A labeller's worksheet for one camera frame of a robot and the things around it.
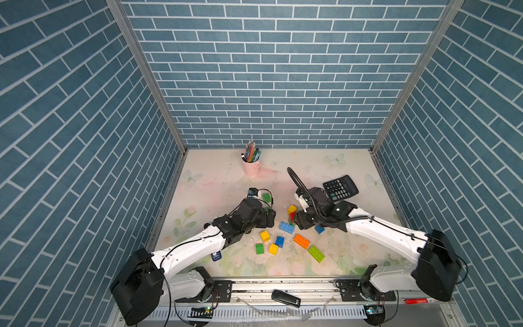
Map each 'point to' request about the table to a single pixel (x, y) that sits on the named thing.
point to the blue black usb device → (216, 256)
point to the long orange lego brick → (302, 241)
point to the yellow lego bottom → (273, 249)
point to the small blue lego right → (319, 229)
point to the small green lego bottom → (260, 248)
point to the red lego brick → (292, 216)
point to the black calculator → (340, 188)
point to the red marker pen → (410, 301)
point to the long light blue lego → (287, 227)
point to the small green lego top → (266, 197)
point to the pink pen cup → (252, 169)
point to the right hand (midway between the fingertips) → (300, 217)
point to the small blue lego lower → (280, 241)
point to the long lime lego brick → (314, 252)
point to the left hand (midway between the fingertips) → (272, 215)
